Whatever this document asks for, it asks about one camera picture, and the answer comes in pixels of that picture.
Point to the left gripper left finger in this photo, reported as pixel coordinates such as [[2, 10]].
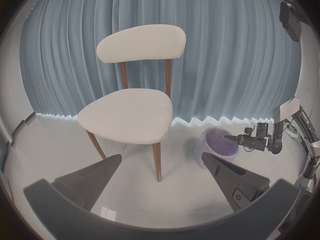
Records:
[[92, 176]]

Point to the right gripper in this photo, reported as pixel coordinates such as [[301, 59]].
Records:
[[244, 141]]

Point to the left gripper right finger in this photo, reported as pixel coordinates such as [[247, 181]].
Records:
[[230, 179]]

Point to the purple plastic bag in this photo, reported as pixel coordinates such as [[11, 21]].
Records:
[[217, 140]]

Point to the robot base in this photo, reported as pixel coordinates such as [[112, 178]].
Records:
[[303, 204]]

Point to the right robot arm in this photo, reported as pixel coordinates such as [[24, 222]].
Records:
[[285, 111]]

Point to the white trash bin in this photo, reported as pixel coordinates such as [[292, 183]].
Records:
[[201, 156]]

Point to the white cushioned wooden chair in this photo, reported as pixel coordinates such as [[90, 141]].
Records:
[[130, 119]]

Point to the pale blue curtain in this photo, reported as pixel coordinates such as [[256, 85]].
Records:
[[225, 59]]

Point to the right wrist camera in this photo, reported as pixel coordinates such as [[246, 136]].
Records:
[[249, 131]]

